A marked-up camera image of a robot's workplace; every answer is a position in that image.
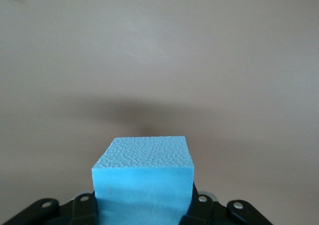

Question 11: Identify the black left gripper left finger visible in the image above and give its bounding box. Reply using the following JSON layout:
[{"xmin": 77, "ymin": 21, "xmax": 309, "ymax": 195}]
[{"xmin": 4, "ymin": 191, "xmax": 100, "ymax": 225}]

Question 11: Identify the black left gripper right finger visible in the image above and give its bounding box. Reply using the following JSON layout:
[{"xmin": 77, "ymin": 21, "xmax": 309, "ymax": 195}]
[{"xmin": 179, "ymin": 182, "xmax": 274, "ymax": 225}]

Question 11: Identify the light blue foam block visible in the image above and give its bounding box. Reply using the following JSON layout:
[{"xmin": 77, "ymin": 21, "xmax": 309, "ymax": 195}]
[{"xmin": 91, "ymin": 136, "xmax": 195, "ymax": 225}]

